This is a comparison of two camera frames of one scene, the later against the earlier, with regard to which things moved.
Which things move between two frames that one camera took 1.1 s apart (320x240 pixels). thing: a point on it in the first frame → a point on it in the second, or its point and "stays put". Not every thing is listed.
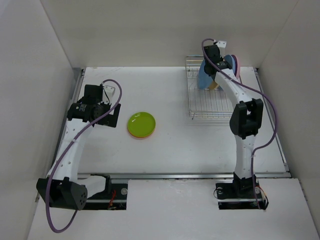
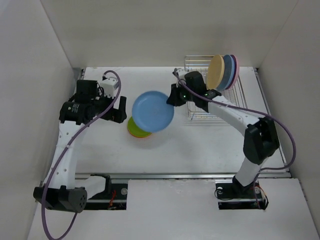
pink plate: [238, 66] stays put
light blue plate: [204, 80] → [151, 112]
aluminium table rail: [279, 175] stays put
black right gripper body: [221, 58] → [187, 95]
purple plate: [236, 64] stays put
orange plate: [140, 137] stays put
